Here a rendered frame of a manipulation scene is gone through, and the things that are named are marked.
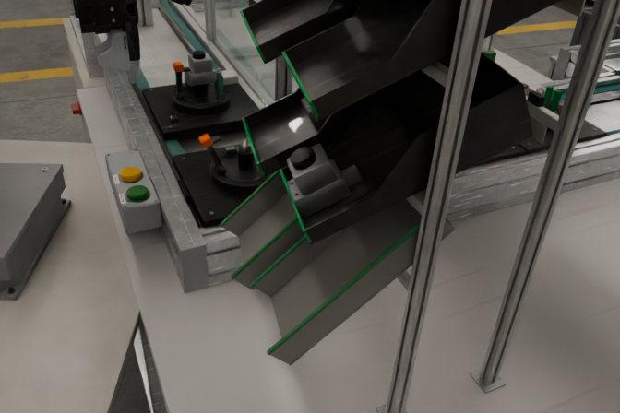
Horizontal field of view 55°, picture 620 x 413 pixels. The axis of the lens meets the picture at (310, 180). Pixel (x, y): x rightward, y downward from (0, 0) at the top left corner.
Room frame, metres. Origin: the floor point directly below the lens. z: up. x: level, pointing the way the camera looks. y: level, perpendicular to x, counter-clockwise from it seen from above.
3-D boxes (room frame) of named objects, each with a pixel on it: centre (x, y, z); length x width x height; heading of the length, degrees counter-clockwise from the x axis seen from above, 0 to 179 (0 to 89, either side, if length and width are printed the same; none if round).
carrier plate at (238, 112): (1.31, 0.27, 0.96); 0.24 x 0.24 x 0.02; 26
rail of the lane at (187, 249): (1.18, 0.38, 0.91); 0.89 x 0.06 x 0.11; 26
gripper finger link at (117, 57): (0.84, 0.30, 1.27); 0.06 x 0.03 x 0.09; 116
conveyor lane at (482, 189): (1.21, -0.31, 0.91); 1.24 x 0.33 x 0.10; 116
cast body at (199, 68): (1.31, 0.26, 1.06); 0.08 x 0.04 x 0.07; 117
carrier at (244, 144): (1.00, 0.13, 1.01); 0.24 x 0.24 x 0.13; 26
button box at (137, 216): (0.98, 0.35, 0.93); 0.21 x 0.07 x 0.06; 26
